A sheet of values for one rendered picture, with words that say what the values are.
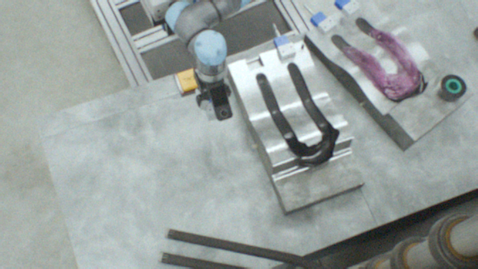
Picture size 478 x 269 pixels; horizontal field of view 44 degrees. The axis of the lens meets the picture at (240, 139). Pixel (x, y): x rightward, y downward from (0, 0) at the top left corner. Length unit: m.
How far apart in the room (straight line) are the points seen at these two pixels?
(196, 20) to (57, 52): 1.58
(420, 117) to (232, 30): 1.13
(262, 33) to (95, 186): 1.21
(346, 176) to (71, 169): 0.84
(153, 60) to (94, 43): 0.43
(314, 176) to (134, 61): 1.15
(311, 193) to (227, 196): 0.26
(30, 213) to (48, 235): 0.13
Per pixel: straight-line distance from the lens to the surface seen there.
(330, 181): 1.81
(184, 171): 1.85
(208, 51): 1.44
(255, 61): 1.92
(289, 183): 1.79
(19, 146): 2.86
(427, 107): 1.92
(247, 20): 2.76
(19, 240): 2.74
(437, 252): 1.13
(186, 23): 1.50
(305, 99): 1.87
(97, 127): 1.93
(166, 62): 2.66
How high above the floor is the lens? 2.57
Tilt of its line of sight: 70 degrees down
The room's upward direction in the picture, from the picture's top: 7 degrees clockwise
